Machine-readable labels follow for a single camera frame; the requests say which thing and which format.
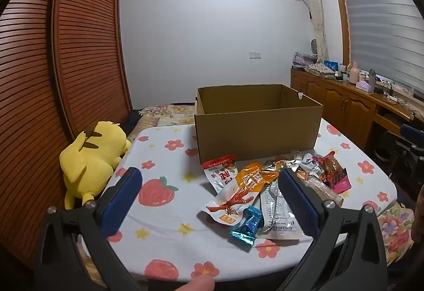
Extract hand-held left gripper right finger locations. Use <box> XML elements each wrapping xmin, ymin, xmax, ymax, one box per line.
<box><xmin>277</xmin><ymin>167</ymin><xmax>388</xmax><ymax>291</ymax></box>

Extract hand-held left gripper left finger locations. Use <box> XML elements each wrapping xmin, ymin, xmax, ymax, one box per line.
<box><xmin>35</xmin><ymin>167</ymin><xmax>146</xmax><ymax>291</ymax></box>

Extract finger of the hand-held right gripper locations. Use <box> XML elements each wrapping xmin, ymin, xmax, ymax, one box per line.
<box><xmin>400</xmin><ymin>124</ymin><xmax>424</xmax><ymax>146</ymax></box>
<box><xmin>394</xmin><ymin>142</ymin><xmax>424</xmax><ymax>167</ymax></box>

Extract silver and white snack packet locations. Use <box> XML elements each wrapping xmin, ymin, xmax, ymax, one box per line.
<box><xmin>258</xmin><ymin>183</ymin><xmax>307</xmax><ymax>240</ymax></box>

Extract clear snack packet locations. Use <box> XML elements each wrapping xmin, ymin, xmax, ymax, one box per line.
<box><xmin>295</xmin><ymin>168</ymin><xmax>343</xmax><ymax>209</ymax></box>

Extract small white snack packet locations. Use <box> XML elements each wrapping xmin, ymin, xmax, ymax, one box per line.
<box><xmin>291</xmin><ymin>152</ymin><xmax>315</xmax><ymax>175</ymax></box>

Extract small silver orange snack packet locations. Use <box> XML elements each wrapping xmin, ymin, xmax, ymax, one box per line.
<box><xmin>265</xmin><ymin>158</ymin><xmax>295</xmax><ymax>175</ymax></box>

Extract pink and red snack packet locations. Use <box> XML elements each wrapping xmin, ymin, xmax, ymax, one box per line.
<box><xmin>313</xmin><ymin>151</ymin><xmax>352</xmax><ymax>195</ymax></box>

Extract blue candy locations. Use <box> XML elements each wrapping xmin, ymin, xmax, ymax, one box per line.
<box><xmin>229</xmin><ymin>206</ymin><xmax>264</xmax><ymax>247</ymax></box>

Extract crayfish print snack packet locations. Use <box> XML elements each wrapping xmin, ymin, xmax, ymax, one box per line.
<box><xmin>199</xmin><ymin>183</ymin><xmax>260</xmax><ymax>225</ymax></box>

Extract brown cardboard box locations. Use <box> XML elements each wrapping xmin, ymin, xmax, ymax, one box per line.
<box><xmin>194</xmin><ymin>84</ymin><xmax>324</xmax><ymax>166</ymax></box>

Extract red and white snack packet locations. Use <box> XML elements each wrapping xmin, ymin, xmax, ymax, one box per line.
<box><xmin>202</xmin><ymin>154</ymin><xmax>239</xmax><ymax>194</ymax></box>

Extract person's left hand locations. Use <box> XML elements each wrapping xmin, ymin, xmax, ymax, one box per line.
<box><xmin>179</xmin><ymin>276</ymin><xmax>215</xmax><ymax>291</ymax></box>

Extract yellow plush toy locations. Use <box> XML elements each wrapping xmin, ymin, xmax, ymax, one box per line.
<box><xmin>60</xmin><ymin>121</ymin><xmax>132</xmax><ymax>210</ymax></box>

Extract strawberry print tablecloth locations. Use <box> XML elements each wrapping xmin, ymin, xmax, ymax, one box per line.
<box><xmin>76</xmin><ymin>117</ymin><xmax>398</xmax><ymax>283</ymax></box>

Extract long wooden cabinet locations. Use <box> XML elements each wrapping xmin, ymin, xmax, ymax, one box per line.
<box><xmin>290</xmin><ymin>68</ymin><xmax>424</xmax><ymax>152</ymax></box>

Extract dark cloth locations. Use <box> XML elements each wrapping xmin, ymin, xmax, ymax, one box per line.
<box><xmin>124</xmin><ymin>110</ymin><xmax>143</xmax><ymax>132</ymax></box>

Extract pink thermos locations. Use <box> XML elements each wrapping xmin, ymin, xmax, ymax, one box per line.
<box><xmin>348</xmin><ymin>62</ymin><xmax>361</xmax><ymax>84</ymax></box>

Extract floral bedding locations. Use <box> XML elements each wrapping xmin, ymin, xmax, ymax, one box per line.
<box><xmin>127</xmin><ymin>103</ymin><xmax>197</xmax><ymax>142</ymax></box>

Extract folded patterned cloth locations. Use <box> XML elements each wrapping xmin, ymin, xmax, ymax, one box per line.
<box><xmin>305</xmin><ymin>63</ymin><xmax>337</xmax><ymax>75</ymax></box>

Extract grey window blind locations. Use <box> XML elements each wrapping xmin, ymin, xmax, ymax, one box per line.
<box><xmin>338</xmin><ymin>0</ymin><xmax>424</xmax><ymax>93</ymax></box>

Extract purple basket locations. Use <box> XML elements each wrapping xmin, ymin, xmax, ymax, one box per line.
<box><xmin>293</xmin><ymin>52</ymin><xmax>319</xmax><ymax>69</ymax></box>

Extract beige curtain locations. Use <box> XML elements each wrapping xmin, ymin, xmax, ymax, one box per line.
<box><xmin>297</xmin><ymin>0</ymin><xmax>330</xmax><ymax>64</ymax></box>

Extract brown slatted wardrobe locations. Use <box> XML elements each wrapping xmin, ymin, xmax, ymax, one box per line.
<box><xmin>0</xmin><ymin>0</ymin><xmax>133</xmax><ymax>268</ymax></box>

